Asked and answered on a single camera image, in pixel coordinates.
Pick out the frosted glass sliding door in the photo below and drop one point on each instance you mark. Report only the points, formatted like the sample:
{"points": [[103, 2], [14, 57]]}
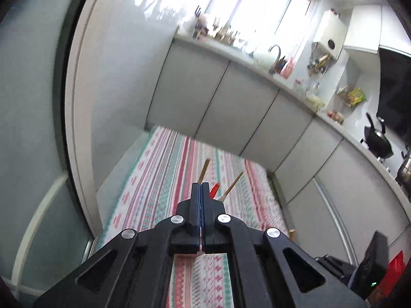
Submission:
{"points": [[32, 102]]}

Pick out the pink fruit pile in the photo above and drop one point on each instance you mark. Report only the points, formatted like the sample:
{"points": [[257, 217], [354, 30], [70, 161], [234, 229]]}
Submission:
{"points": [[335, 117]]}

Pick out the white round pot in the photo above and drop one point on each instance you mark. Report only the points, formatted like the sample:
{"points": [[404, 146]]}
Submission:
{"points": [[262, 59]]}

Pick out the white kitchen countertop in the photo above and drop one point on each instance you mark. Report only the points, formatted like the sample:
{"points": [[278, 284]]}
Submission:
{"points": [[356, 141]]}

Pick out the pink dish soap bottle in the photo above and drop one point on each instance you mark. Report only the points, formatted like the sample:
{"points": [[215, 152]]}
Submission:
{"points": [[289, 69]]}

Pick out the striped patterned tablecloth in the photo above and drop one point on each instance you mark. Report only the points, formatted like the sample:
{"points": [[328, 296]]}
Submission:
{"points": [[167, 173]]}

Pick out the yellow green vegetables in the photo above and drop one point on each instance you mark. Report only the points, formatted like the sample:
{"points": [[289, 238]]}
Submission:
{"points": [[315, 100]]}

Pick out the white wall cabinet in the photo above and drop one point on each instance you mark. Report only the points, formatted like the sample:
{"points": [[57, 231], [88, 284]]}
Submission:
{"points": [[362, 29]]}

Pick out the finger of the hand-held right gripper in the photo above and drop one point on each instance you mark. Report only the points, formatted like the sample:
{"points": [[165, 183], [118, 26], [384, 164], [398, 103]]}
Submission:
{"points": [[334, 266]]}

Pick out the wooden chopstick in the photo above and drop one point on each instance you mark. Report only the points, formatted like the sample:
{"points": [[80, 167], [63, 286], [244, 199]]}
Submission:
{"points": [[233, 183], [204, 170]]}

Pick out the kitchen window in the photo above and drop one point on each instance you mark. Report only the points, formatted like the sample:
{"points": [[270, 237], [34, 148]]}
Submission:
{"points": [[257, 6]]}

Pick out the hanging kitchen tools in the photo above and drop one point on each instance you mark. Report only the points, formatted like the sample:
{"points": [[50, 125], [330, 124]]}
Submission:
{"points": [[319, 64]]}

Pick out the red plastic bag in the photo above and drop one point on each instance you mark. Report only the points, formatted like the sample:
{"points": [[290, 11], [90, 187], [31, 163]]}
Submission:
{"points": [[396, 269]]}

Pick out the black wok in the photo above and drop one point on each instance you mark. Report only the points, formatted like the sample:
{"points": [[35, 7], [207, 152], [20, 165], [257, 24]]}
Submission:
{"points": [[379, 144]]}

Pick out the wall rack with packets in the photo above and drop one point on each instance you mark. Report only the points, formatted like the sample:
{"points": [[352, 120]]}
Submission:
{"points": [[353, 97]]}

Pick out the white water heater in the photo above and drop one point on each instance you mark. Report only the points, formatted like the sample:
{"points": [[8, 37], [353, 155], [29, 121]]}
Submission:
{"points": [[330, 35]]}

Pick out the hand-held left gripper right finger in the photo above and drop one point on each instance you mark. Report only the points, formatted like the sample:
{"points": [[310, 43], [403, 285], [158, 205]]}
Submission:
{"points": [[206, 205]]}

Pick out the steel cooking pot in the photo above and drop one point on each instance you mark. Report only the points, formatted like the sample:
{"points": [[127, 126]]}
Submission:
{"points": [[405, 170]]}

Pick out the white kitchen cabinet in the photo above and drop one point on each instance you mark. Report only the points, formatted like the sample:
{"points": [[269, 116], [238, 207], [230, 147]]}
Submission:
{"points": [[244, 102]]}

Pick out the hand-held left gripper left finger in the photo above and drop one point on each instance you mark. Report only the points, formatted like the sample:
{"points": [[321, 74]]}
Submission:
{"points": [[196, 205]]}

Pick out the metal sink faucet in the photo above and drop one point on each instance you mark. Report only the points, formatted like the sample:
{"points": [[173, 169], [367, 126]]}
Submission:
{"points": [[278, 61]]}

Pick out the row of small figurines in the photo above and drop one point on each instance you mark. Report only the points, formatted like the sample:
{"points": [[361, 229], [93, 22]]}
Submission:
{"points": [[212, 29]]}

